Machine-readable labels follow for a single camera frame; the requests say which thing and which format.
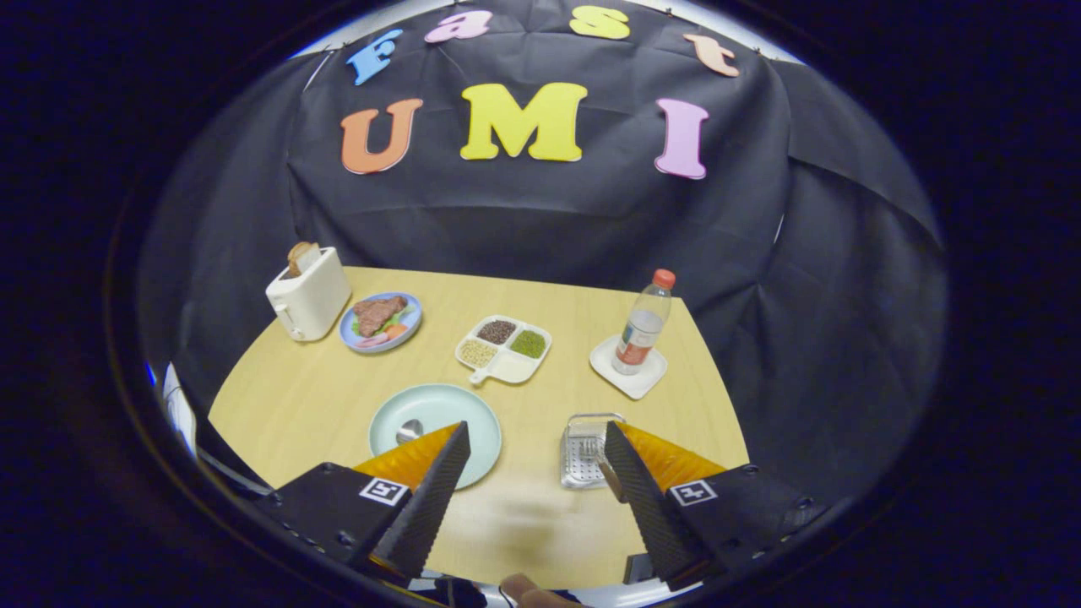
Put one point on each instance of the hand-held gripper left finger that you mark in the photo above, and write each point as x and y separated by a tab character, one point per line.
422	507

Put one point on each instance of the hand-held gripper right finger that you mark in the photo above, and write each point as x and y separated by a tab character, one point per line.
646	507

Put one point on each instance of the pale green round plate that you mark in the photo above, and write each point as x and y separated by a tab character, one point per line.
448	409

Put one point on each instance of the white square coaster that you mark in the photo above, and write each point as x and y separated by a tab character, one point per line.
642	382

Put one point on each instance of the white divided dish with beans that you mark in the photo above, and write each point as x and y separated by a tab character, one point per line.
511	369

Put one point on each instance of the clear water bottle red cap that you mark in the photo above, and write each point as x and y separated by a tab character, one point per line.
642	329

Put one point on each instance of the blue plate with food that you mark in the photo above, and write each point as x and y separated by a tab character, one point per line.
412	325

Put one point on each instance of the brown steak piece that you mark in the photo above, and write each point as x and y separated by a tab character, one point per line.
378	312

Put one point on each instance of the white toaster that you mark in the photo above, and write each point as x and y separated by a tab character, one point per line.
312	295

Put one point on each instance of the brown bread slice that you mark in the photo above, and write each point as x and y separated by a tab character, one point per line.
301	256

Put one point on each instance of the black backdrop cloth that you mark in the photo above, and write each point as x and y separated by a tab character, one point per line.
540	219

